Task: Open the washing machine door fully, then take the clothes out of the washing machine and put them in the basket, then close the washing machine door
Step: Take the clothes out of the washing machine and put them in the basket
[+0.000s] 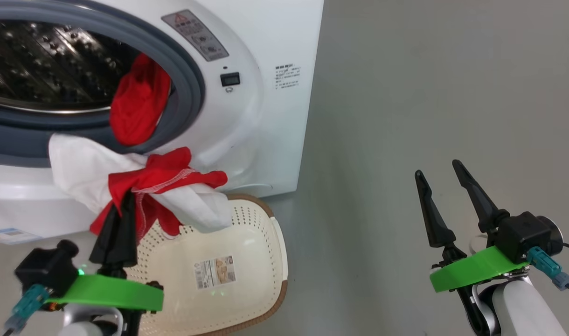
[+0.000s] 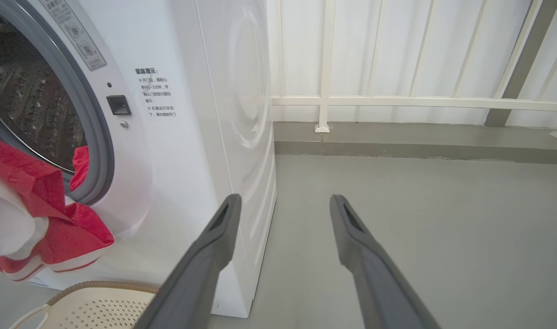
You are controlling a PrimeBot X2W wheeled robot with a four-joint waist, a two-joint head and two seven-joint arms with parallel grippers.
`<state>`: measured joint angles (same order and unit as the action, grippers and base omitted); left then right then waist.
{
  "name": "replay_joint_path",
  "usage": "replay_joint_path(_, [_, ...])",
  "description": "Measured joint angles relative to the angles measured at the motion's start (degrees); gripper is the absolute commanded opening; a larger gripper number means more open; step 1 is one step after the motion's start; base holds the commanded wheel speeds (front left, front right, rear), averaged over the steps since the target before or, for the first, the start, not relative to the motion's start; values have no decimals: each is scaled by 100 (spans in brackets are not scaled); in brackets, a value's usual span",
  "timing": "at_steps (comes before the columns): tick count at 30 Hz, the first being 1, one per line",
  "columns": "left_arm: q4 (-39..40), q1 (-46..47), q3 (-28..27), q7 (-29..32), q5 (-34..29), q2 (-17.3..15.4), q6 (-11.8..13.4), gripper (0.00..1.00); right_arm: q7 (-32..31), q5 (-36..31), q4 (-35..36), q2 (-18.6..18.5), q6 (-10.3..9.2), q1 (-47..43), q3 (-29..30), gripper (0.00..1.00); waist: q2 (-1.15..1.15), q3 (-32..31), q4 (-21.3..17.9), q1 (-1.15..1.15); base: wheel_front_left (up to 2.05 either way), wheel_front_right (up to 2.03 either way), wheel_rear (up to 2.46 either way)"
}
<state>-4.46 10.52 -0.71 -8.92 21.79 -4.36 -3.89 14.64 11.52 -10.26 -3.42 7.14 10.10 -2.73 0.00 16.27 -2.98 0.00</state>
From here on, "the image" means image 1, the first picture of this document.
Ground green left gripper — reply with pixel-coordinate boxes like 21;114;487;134
47;191;164;313

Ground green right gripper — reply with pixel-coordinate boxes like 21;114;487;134
415;159;530;294

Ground red and white garment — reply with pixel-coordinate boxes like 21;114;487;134
49;53;232;239

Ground cream perforated laundry basket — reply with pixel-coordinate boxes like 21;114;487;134
125;194;289;336

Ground grey rubber door gasket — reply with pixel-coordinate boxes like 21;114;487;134
0;0;206;169

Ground white washing machine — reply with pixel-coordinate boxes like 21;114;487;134
0;0;325;245

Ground steel washing machine drum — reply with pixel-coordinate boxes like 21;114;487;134
0;19;141;113

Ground blue energy label sticker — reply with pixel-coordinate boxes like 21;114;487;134
0;227;43;246

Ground grey warning sticker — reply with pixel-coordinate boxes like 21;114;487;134
161;9;229;63

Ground teal right cable connector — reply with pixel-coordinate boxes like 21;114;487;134
527;247;569;291

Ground teal cable connector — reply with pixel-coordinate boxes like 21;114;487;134
527;247;569;291
4;284;50;333

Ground teal left cable connector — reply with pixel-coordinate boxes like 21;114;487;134
4;284;50;333

